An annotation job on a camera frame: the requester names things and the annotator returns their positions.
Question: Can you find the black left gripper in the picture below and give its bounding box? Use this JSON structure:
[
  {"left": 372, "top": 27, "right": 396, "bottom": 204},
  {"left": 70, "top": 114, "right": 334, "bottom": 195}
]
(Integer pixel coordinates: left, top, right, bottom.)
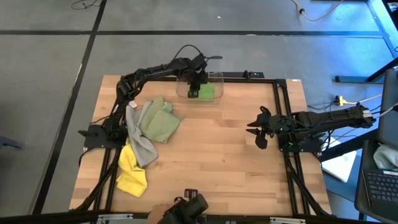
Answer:
[{"left": 182, "top": 53, "right": 210, "bottom": 99}]

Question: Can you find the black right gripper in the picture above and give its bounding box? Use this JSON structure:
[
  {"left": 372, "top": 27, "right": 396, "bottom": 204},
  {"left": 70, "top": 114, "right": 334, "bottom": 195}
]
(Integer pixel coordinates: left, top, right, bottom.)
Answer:
[{"left": 246, "top": 105, "right": 295, "bottom": 151}]

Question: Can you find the bright green microfiber towel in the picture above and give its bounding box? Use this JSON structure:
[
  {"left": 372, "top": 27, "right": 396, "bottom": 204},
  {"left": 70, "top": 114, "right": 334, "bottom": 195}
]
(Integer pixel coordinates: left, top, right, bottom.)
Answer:
[{"left": 194, "top": 83, "right": 216, "bottom": 101}]

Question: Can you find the yellow microfiber towel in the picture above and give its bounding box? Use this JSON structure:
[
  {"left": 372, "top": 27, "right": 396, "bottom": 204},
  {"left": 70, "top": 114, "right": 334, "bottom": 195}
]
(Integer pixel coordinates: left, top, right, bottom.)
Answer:
[{"left": 116, "top": 139, "right": 149, "bottom": 198}]

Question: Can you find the pale green microfiber towel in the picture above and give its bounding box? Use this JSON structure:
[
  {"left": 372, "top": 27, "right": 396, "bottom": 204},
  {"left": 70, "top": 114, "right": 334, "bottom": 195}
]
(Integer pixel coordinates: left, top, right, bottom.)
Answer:
[{"left": 139, "top": 95, "right": 183, "bottom": 144}]

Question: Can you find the grey microfiber towel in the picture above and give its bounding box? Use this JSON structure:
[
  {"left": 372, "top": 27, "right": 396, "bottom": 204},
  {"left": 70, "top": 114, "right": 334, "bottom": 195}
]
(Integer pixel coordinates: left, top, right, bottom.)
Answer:
[{"left": 125, "top": 100, "right": 159, "bottom": 169}]

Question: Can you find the clear plastic bin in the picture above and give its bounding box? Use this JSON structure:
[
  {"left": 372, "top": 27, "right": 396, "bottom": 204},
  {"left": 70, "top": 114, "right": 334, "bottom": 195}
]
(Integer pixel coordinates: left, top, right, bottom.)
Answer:
[{"left": 175, "top": 71, "right": 225, "bottom": 108}]

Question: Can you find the white box with green logo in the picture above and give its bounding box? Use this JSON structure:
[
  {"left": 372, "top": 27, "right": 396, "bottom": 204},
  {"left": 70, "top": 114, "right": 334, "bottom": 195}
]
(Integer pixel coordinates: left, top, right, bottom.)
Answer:
[{"left": 321, "top": 136, "right": 358, "bottom": 184}]

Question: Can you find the black diagonal stand beam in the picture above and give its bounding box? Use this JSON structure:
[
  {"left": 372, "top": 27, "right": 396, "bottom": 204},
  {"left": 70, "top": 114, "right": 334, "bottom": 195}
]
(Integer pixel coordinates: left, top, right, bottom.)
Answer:
[{"left": 320, "top": 129, "right": 379, "bottom": 162}]

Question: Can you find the black desk foot bar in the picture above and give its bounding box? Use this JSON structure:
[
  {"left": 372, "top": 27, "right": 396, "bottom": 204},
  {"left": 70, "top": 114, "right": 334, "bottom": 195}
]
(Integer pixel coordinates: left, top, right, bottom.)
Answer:
[{"left": 335, "top": 57, "right": 398, "bottom": 84}]

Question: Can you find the black teleoperation leader gripper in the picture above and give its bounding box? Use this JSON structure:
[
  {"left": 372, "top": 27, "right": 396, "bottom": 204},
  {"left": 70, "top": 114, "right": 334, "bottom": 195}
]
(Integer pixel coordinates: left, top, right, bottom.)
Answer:
[{"left": 157, "top": 188, "right": 210, "bottom": 224}]

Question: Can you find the pale crumpled cloth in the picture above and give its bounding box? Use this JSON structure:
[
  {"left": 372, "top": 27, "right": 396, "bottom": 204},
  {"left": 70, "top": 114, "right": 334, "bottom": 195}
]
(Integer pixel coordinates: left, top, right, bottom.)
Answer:
[{"left": 373, "top": 144, "right": 398, "bottom": 172}]

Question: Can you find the grey open laptop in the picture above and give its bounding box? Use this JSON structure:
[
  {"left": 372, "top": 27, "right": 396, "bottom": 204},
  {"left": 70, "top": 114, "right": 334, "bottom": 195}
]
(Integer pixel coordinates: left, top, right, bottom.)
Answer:
[{"left": 354, "top": 68, "right": 398, "bottom": 223}]

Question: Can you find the person's hand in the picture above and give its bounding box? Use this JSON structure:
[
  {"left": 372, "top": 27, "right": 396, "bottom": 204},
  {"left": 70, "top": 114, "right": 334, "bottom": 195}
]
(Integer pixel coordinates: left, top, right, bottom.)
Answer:
[{"left": 146, "top": 203, "right": 170, "bottom": 224}]

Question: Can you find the black overhead crossbeam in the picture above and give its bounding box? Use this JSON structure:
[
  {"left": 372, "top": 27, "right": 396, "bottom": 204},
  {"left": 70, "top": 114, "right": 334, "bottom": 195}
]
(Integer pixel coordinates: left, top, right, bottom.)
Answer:
[{"left": 0, "top": 210, "right": 383, "bottom": 224}]

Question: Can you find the dark grey chair foot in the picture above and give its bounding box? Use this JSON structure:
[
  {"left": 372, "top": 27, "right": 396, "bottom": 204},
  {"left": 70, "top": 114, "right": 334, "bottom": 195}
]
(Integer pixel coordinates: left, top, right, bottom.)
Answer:
[{"left": 0, "top": 135, "right": 25, "bottom": 150}]

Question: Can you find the black aluminium table frame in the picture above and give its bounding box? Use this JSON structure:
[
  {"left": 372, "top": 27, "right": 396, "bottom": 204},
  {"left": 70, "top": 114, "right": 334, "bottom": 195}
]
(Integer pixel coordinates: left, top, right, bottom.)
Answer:
[{"left": 70, "top": 70, "right": 332, "bottom": 218}]

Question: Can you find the yellow power plug cable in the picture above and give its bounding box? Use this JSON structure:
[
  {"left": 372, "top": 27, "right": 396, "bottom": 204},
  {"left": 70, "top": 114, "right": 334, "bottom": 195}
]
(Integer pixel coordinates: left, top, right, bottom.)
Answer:
[{"left": 334, "top": 93, "right": 383, "bottom": 106}]

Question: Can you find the silver metal bracket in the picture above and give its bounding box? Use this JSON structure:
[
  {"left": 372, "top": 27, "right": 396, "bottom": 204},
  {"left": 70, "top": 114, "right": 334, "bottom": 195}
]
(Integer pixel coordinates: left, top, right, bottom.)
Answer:
[
  {"left": 269, "top": 217, "right": 306, "bottom": 224},
  {"left": 98, "top": 213, "right": 134, "bottom": 221}
]

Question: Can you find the beige floor cable with plug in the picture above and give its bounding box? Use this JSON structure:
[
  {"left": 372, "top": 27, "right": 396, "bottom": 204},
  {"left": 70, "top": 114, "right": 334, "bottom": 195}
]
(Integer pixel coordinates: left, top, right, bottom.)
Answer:
[{"left": 291, "top": 0, "right": 345, "bottom": 22}]

